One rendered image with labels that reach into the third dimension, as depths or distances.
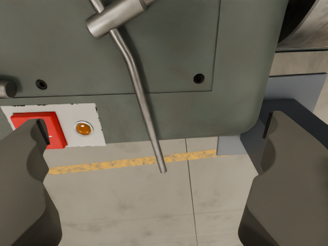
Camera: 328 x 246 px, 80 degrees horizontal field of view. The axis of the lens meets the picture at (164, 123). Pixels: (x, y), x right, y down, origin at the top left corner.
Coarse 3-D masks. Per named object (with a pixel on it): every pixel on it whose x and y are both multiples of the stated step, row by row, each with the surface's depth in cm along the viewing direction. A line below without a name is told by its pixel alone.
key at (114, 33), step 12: (96, 0) 19; (96, 12) 20; (120, 36) 21; (120, 48) 22; (132, 60) 23; (132, 72) 23; (144, 96) 26; (144, 108) 26; (144, 120) 27; (156, 144) 30; (156, 156) 31
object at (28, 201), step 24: (0, 144) 8; (24, 144) 8; (48, 144) 11; (0, 168) 7; (24, 168) 7; (48, 168) 9; (0, 192) 6; (24, 192) 6; (0, 216) 6; (24, 216) 6; (48, 216) 6; (0, 240) 5; (24, 240) 5; (48, 240) 6
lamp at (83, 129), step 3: (81, 123) 29; (78, 126) 29; (81, 126) 29; (84, 126) 29; (87, 126) 29; (78, 129) 29; (81, 129) 29; (84, 129) 29; (87, 129) 29; (90, 129) 29; (81, 132) 30; (84, 132) 30; (87, 132) 30
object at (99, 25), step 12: (120, 0) 19; (132, 0) 19; (144, 0) 19; (108, 12) 20; (120, 12) 20; (132, 12) 20; (96, 24) 20; (108, 24) 20; (120, 24) 21; (96, 36) 21
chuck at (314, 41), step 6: (324, 24) 27; (318, 30) 28; (324, 30) 28; (312, 36) 30; (318, 36) 30; (324, 36) 30; (306, 42) 32; (312, 42) 32; (318, 42) 32; (324, 42) 32; (288, 48) 36; (294, 48) 36
